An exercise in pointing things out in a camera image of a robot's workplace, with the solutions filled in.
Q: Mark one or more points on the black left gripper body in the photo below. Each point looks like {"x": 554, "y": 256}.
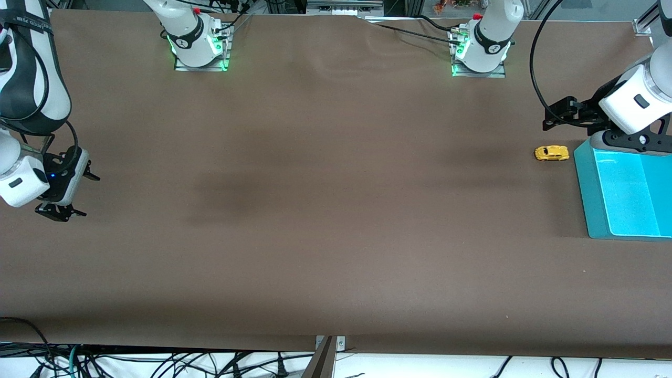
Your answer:
{"x": 587, "y": 111}

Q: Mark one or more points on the yellow beetle toy car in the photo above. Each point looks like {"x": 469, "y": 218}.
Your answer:
{"x": 551, "y": 153}

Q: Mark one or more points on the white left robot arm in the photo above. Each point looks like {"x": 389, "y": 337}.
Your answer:
{"x": 635, "y": 100}

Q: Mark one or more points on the teal plastic bin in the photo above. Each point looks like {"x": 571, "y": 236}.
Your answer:
{"x": 625, "y": 199}

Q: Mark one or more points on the grey metal rack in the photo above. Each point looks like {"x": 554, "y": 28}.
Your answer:
{"x": 344, "y": 7}

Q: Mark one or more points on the aluminium corner bracket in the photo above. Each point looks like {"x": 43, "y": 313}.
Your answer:
{"x": 643, "y": 27}

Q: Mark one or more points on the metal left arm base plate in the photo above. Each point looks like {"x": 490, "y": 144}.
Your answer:
{"x": 458, "y": 72}

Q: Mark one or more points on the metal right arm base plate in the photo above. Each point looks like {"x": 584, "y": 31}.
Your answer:
{"x": 227, "y": 50}

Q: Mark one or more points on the small metal table bracket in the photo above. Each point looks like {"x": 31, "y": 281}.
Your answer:
{"x": 341, "y": 344}

